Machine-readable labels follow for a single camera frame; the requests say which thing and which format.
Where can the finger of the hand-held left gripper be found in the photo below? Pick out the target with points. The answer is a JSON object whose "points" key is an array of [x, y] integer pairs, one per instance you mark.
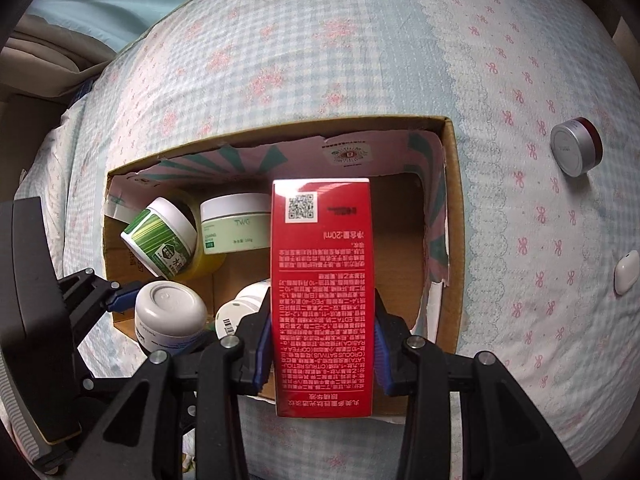
{"points": [[100, 385], [122, 301]]}

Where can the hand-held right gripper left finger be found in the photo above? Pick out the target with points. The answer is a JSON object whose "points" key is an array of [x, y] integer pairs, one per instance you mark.
{"points": [[260, 360]]}

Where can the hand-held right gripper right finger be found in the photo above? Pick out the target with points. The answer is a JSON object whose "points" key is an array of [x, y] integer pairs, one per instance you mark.
{"points": [[380, 355]]}

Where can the white jar with dark base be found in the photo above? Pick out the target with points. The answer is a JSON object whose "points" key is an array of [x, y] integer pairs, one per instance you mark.
{"points": [[167, 317]]}

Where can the white plastic bottle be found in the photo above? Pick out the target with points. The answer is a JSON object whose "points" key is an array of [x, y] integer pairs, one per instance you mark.
{"points": [[240, 310]]}

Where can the green striped white-lid jar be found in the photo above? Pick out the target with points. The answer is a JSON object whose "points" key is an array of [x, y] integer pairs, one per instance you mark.
{"points": [[160, 237]]}

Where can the red carton box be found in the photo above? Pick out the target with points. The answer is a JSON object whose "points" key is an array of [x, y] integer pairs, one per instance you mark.
{"points": [[320, 290]]}

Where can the yellow tape roll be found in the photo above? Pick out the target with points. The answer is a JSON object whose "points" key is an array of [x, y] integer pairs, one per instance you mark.
{"points": [[202, 262]]}

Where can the cardboard box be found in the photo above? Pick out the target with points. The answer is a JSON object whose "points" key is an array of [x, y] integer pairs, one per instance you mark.
{"points": [[280, 240]]}

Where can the white jar with green label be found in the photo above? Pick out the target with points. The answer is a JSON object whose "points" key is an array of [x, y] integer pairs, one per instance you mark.
{"points": [[235, 222]]}

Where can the red and silver small jar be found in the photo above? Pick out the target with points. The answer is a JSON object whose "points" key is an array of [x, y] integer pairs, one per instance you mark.
{"points": [[575, 146]]}

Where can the light patterned pillow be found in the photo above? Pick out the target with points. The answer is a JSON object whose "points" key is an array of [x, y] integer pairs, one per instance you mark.
{"points": [[55, 170]]}

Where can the beige padded headboard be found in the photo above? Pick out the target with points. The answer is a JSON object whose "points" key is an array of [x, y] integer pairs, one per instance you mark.
{"points": [[45, 60]]}

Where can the small white oval item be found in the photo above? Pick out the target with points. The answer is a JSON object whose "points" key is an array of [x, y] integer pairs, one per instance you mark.
{"points": [[627, 272]]}

